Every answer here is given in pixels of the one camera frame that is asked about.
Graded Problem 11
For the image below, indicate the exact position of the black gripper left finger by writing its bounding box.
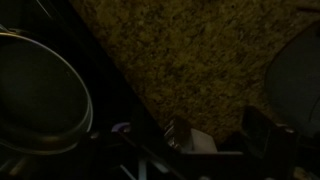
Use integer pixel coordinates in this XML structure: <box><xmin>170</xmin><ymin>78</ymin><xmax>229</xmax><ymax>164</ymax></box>
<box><xmin>131</xmin><ymin>105</ymin><xmax>167</xmax><ymax>160</ymax></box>

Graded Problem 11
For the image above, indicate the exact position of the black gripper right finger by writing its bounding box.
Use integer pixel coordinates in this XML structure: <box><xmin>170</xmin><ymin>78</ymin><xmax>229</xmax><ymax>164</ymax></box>
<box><xmin>242</xmin><ymin>106</ymin><xmax>294</xmax><ymax>167</ymax></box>

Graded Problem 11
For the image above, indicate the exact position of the black stove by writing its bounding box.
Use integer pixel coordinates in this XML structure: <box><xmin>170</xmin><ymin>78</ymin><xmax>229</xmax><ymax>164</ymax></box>
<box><xmin>0</xmin><ymin>0</ymin><xmax>159</xmax><ymax>180</ymax></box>

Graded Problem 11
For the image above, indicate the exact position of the black frying pan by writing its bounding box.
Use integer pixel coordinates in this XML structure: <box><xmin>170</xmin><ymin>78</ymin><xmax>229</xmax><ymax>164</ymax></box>
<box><xmin>0</xmin><ymin>28</ymin><xmax>93</xmax><ymax>155</ymax></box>

